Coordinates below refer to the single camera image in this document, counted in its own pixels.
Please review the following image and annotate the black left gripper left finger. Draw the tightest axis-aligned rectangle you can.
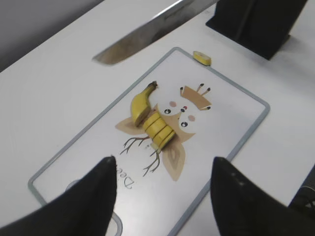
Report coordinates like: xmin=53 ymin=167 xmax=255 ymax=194
xmin=0 ymin=156 xmax=117 ymax=236

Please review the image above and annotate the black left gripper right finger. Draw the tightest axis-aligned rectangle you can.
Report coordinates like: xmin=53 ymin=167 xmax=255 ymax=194
xmin=211 ymin=157 xmax=315 ymax=236

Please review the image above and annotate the banana end piece with stem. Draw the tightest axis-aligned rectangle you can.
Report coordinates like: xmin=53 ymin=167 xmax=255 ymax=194
xmin=130 ymin=81 xmax=158 ymax=127

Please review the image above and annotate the white handled kitchen knife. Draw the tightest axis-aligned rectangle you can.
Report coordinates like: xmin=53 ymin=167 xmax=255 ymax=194
xmin=93 ymin=0 xmax=217 ymax=65

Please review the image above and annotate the stack of banana slices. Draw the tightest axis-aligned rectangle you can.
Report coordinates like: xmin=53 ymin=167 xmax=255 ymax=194
xmin=143 ymin=112 xmax=176 ymax=150

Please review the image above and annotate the banana slice beside board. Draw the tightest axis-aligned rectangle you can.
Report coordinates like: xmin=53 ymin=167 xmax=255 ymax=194
xmin=193 ymin=51 xmax=212 ymax=66

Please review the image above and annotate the white deer cutting board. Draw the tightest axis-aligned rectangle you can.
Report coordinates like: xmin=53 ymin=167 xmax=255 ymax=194
xmin=28 ymin=47 xmax=270 ymax=236

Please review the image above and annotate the black knife stand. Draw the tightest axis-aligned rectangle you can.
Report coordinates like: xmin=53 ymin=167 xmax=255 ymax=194
xmin=206 ymin=0 xmax=307 ymax=60

